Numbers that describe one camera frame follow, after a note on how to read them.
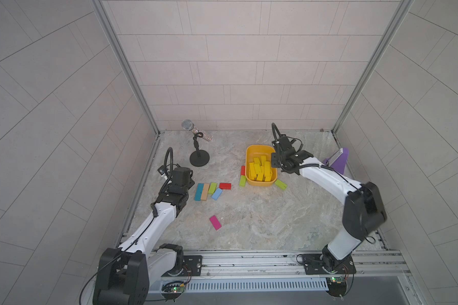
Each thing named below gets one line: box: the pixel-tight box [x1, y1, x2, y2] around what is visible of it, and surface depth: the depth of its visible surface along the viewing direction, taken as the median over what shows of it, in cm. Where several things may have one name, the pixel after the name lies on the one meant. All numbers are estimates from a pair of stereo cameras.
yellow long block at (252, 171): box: [248, 162, 257, 181], surface depth 97 cm
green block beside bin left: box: [239, 175, 247, 188], surface depth 96 cm
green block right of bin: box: [274, 179, 288, 191], surface depth 95 cm
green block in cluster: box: [208, 182, 217, 196], surface depth 93 cm
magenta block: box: [209, 214, 223, 231], surface depth 84 cm
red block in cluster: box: [218, 183, 233, 190], surface depth 94 cm
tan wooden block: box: [201, 183, 210, 201], surface depth 91 cm
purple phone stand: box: [323, 147, 349, 175], surface depth 89 cm
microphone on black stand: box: [181, 119, 214, 167], surface depth 104 cm
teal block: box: [194, 183, 205, 201], surface depth 92 cm
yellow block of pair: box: [253, 163, 264, 182], surface depth 96 cm
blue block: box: [211, 188, 224, 201], surface depth 91 cm
